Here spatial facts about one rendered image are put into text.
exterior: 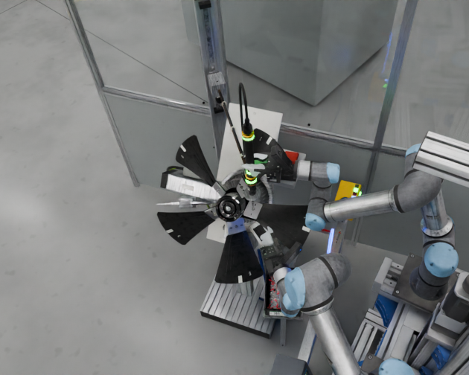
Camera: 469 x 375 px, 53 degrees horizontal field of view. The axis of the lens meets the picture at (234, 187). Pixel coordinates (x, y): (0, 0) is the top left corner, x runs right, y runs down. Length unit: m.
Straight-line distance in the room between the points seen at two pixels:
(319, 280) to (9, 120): 3.77
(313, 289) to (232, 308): 1.57
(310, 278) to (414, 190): 0.44
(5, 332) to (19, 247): 0.64
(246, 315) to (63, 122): 2.50
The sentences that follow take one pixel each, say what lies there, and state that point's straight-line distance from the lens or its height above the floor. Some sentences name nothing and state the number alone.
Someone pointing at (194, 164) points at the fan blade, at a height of 1.30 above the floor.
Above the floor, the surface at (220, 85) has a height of 1.42.
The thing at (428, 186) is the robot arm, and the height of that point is 1.64.
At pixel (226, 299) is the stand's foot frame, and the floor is 0.07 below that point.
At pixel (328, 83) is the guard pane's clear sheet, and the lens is 2.39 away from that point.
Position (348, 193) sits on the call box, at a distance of 2.28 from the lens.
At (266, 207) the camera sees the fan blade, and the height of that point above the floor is 1.19.
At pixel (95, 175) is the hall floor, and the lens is 3.99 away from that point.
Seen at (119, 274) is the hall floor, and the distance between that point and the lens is 3.41.
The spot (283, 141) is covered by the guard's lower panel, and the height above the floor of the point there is 0.88.
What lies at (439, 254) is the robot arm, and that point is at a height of 1.27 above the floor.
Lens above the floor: 2.87
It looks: 52 degrees down
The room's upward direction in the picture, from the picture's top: 7 degrees counter-clockwise
